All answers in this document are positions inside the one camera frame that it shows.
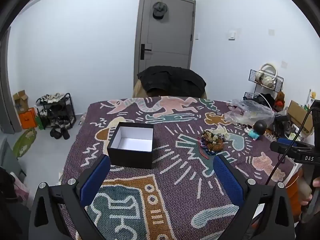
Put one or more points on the clear plastic bag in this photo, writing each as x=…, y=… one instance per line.
x=252, y=112

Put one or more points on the shoes on rack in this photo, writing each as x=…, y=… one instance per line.
x=53, y=97

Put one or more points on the white tote bag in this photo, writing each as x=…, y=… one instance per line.
x=61, y=177

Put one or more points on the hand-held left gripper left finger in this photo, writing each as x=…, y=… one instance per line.
x=96, y=177

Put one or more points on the purple printed blanket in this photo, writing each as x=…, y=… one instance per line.
x=172, y=195

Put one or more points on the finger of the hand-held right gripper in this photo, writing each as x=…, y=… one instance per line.
x=287, y=143

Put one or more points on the small green bag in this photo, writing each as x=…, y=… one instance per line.
x=39, y=123

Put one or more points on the black bag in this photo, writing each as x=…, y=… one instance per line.
x=266, y=100

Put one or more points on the large cardboard box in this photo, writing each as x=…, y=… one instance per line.
x=298, y=116

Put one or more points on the black square gift box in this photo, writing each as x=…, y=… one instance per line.
x=131, y=155

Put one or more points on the orange paper bag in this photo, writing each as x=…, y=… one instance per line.
x=27, y=118

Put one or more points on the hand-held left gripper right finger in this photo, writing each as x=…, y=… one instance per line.
x=228, y=180

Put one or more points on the white light switch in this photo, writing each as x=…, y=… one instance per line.
x=232, y=35

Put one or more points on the grey door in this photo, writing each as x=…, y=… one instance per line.
x=167, y=37

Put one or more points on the green oval mat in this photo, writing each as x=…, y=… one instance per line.
x=25, y=142

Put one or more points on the grey cap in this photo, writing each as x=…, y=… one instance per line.
x=159, y=10

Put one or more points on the person's right hand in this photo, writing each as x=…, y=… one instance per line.
x=305, y=192

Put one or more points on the dark box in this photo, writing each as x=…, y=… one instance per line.
x=282, y=121

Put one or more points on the black haired doll figure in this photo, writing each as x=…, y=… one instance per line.
x=260, y=126

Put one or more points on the pink floral bag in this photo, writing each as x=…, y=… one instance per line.
x=21, y=188

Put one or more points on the white handbag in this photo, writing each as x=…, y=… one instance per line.
x=268, y=80

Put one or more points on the grey door frame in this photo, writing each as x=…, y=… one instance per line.
x=7, y=92

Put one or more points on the black jacket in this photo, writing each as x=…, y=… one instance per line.
x=172, y=80

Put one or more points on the black slipper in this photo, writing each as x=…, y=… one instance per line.
x=65, y=134
x=55, y=133

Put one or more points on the open cardboard box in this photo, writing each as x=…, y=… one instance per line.
x=21, y=101

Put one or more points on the black shoe rack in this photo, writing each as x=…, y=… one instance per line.
x=73, y=110

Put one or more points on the brown plush toy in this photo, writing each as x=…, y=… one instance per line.
x=280, y=101

